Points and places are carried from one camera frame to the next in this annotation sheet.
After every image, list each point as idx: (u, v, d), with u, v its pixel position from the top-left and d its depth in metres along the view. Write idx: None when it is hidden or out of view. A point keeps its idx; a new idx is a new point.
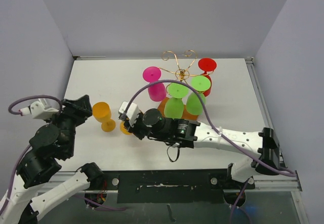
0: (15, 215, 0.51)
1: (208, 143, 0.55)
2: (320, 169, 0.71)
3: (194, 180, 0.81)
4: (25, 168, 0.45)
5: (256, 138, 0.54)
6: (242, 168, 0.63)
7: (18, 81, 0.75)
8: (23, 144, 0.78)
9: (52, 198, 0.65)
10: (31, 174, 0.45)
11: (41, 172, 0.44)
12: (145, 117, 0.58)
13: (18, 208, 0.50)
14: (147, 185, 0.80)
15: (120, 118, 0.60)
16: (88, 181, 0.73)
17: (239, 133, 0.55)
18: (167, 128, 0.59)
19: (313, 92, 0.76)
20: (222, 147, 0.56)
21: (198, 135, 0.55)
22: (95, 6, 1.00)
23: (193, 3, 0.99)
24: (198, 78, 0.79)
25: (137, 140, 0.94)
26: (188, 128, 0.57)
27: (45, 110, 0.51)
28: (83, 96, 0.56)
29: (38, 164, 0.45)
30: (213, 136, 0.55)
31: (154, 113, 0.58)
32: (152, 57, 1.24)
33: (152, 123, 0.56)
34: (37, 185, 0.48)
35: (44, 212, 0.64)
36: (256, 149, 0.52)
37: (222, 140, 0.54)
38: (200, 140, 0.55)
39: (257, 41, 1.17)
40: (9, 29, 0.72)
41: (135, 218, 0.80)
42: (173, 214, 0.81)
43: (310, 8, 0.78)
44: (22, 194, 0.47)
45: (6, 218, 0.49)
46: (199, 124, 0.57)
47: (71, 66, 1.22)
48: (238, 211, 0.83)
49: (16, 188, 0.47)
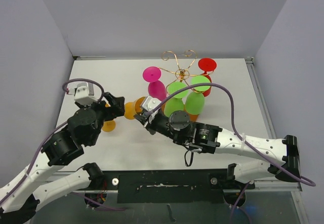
0: (26, 194, 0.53)
1: (231, 150, 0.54)
2: (320, 170, 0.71)
3: (194, 180, 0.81)
4: (53, 145, 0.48)
5: (280, 145, 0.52)
6: (252, 170, 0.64)
7: (18, 81, 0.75)
8: (23, 144, 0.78)
9: (54, 190, 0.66)
10: (58, 153, 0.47)
11: (67, 154, 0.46)
12: (172, 119, 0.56)
13: (32, 187, 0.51)
14: (147, 185, 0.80)
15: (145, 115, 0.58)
16: (89, 179, 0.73)
17: (262, 140, 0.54)
18: (190, 132, 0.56)
19: (313, 93, 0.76)
20: (244, 154, 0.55)
21: (220, 140, 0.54)
22: (95, 6, 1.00)
23: (193, 3, 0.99)
24: (199, 78, 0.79)
25: (137, 140, 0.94)
26: (209, 133, 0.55)
27: (88, 95, 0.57)
28: (119, 98, 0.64)
29: (66, 145, 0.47)
30: (236, 143, 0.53)
31: (183, 117, 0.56)
32: (152, 57, 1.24)
33: (181, 127, 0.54)
34: (55, 167, 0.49)
35: (45, 202, 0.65)
36: (280, 157, 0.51)
37: (245, 147, 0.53)
38: (223, 147, 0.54)
39: (257, 41, 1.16)
40: (9, 29, 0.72)
41: (135, 218, 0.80)
42: (173, 214, 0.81)
43: (310, 8, 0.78)
44: (42, 173, 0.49)
45: (18, 195, 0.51)
46: (220, 129, 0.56)
47: (71, 66, 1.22)
48: (238, 210, 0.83)
49: (38, 166, 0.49)
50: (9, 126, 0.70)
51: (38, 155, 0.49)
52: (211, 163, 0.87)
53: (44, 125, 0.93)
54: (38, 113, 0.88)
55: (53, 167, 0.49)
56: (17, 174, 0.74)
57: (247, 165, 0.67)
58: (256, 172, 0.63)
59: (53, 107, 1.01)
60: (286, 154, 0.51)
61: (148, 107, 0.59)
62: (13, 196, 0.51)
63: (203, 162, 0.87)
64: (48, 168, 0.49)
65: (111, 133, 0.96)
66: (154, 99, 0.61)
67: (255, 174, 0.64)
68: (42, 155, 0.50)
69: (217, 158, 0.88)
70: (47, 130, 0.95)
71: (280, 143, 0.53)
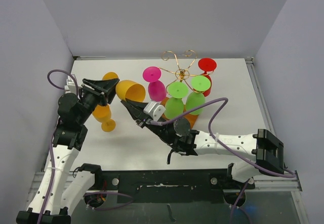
0: (61, 192, 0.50)
1: (207, 149, 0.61)
2: (320, 170, 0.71)
3: (194, 180, 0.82)
4: (63, 134, 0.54)
5: (250, 140, 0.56)
6: (244, 168, 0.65)
7: (18, 81, 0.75)
8: (24, 144, 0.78)
9: (72, 194, 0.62)
10: (71, 137, 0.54)
11: (78, 133, 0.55)
12: (176, 125, 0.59)
13: (64, 181, 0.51)
14: (147, 185, 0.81)
15: (148, 121, 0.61)
16: (92, 173, 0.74)
17: (235, 137, 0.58)
18: (183, 138, 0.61)
19: (313, 92, 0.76)
20: (223, 152, 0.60)
21: (196, 142, 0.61)
22: (95, 6, 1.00)
23: (192, 3, 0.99)
24: (199, 78, 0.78)
25: (137, 140, 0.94)
26: (189, 136, 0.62)
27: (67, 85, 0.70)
28: (103, 81, 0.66)
29: (72, 132, 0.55)
30: (210, 143, 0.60)
31: (185, 124, 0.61)
32: (152, 57, 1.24)
33: (183, 134, 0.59)
34: (76, 152, 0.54)
35: (72, 208, 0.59)
36: (250, 151, 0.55)
37: (218, 145, 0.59)
38: (199, 147, 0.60)
39: (256, 41, 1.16)
40: (9, 28, 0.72)
41: (135, 218, 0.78)
42: (174, 213, 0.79)
43: (310, 8, 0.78)
44: (67, 159, 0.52)
45: (56, 191, 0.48)
46: (197, 132, 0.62)
47: (71, 66, 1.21)
48: (238, 211, 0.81)
49: (59, 156, 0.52)
50: (10, 126, 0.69)
51: (53, 150, 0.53)
52: (210, 163, 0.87)
53: (45, 125, 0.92)
54: (38, 113, 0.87)
55: (74, 151, 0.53)
56: (18, 174, 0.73)
57: (240, 163, 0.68)
58: (246, 170, 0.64)
59: (53, 107, 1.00)
60: (255, 147, 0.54)
61: (155, 116, 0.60)
62: (52, 194, 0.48)
63: (202, 162, 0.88)
64: (70, 152, 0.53)
65: (111, 133, 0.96)
66: (161, 106, 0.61)
67: (249, 172, 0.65)
68: (58, 148, 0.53)
69: (215, 158, 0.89)
70: (47, 130, 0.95)
71: (251, 137, 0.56)
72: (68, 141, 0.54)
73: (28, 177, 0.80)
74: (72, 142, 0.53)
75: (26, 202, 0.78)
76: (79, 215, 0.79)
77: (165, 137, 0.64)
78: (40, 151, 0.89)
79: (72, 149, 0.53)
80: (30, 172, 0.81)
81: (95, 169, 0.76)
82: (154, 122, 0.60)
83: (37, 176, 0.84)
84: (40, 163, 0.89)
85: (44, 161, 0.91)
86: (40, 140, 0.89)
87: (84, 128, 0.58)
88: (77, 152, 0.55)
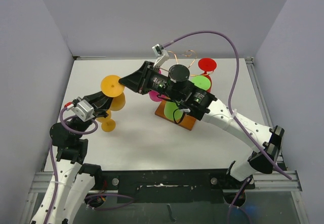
0: (63, 205, 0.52)
1: (218, 121, 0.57)
2: (320, 170, 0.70)
3: (194, 179, 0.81)
4: (67, 149, 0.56)
5: (265, 132, 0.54)
6: (239, 165, 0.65)
7: (18, 80, 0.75)
8: (24, 144, 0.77)
9: (72, 204, 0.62)
10: (74, 153, 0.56)
11: (80, 149, 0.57)
12: (172, 70, 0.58)
13: (66, 194, 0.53)
14: (147, 185, 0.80)
15: (159, 49, 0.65)
16: (92, 176, 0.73)
17: (251, 122, 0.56)
18: (184, 91, 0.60)
19: (313, 92, 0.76)
20: (230, 130, 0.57)
21: (210, 108, 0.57)
22: (95, 6, 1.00)
23: (192, 2, 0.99)
24: (199, 79, 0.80)
25: (136, 139, 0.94)
26: (203, 98, 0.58)
27: (84, 120, 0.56)
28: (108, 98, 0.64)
29: (73, 149, 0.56)
30: (225, 116, 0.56)
31: (181, 71, 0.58)
32: (152, 57, 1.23)
33: (178, 79, 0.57)
34: (78, 166, 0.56)
35: (72, 217, 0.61)
36: (261, 141, 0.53)
37: (232, 123, 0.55)
38: (211, 115, 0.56)
39: (256, 41, 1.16)
40: (8, 28, 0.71)
41: (135, 218, 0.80)
42: (173, 214, 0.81)
43: (310, 7, 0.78)
44: (70, 173, 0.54)
45: (58, 205, 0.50)
46: (215, 99, 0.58)
47: (71, 66, 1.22)
48: (238, 210, 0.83)
49: (63, 170, 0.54)
50: (10, 126, 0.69)
51: (56, 165, 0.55)
52: (211, 163, 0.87)
53: (45, 124, 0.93)
54: (38, 113, 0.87)
55: (76, 165, 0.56)
56: (18, 174, 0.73)
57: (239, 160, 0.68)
58: (241, 166, 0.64)
59: (52, 107, 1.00)
60: (268, 141, 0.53)
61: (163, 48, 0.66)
62: (54, 208, 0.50)
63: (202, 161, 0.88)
64: (73, 166, 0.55)
65: (111, 132, 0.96)
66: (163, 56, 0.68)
67: (245, 170, 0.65)
68: (61, 163, 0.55)
69: (215, 157, 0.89)
70: (47, 129, 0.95)
71: (267, 129, 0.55)
72: (71, 157, 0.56)
73: (28, 177, 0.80)
74: (74, 157, 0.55)
75: (26, 202, 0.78)
76: (79, 215, 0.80)
77: (169, 93, 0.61)
78: (40, 151, 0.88)
79: (75, 164, 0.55)
80: (29, 172, 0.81)
81: (95, 171, 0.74)
82: (166, 44, 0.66)
83: (37, 176, 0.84)
84: (40, 163, 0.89)
85: (44, 161, 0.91)
86: (40, 140, 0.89)
87: (86, 142, 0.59)
88: (80, 166, 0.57)
